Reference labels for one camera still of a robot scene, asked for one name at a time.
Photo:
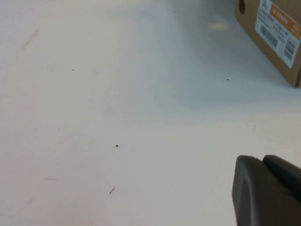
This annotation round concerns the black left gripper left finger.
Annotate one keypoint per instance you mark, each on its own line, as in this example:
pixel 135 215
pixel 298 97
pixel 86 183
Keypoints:
pixel 258 195

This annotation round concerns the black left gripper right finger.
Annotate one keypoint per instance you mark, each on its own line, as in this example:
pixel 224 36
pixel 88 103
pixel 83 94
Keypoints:
pixel 287 171

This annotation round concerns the brown cardboard shoe box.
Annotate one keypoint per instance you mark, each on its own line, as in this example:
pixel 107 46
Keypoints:
pixel 263 54

